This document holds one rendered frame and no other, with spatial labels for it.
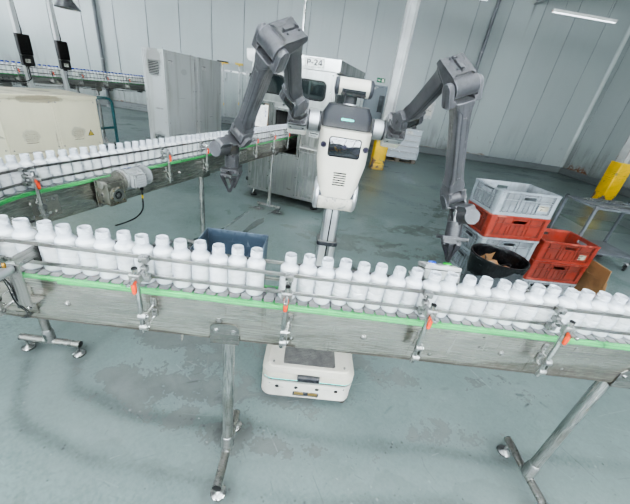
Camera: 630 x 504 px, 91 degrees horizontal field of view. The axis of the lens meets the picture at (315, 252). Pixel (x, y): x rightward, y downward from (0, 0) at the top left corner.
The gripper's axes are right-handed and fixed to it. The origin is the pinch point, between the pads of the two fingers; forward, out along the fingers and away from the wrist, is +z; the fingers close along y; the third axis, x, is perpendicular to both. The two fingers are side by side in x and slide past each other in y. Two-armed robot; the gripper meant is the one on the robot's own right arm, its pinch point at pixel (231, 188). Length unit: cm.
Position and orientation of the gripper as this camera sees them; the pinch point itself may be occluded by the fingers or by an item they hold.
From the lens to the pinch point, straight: 139.0
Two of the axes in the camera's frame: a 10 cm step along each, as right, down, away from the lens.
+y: -0.4, 4.7, -8.8
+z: -1.4, 8.7, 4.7
